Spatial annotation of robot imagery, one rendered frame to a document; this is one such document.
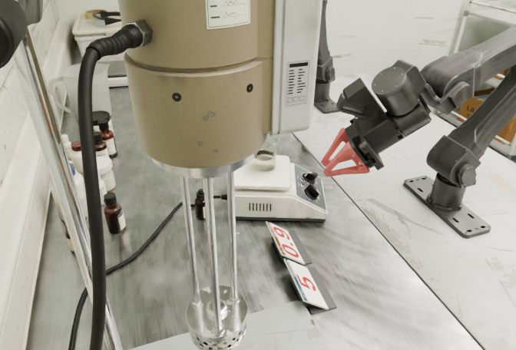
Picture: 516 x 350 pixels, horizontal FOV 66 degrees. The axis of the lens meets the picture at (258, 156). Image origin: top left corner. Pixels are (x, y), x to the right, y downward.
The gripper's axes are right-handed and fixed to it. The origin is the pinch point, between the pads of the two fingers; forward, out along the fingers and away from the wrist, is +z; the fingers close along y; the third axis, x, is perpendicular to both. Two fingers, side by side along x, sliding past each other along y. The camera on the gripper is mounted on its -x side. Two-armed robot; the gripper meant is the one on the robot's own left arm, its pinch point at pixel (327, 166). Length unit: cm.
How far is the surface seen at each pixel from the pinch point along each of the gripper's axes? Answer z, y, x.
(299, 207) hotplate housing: 9.6, 0.7, 4.3
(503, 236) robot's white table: -19.0, 3.5, 33.2
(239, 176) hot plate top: 16.2, -3.2, -7.2
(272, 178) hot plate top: 11.0, -2.6, -2.9
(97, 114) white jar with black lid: 49, -34, -32
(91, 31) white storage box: 62, -94, -52
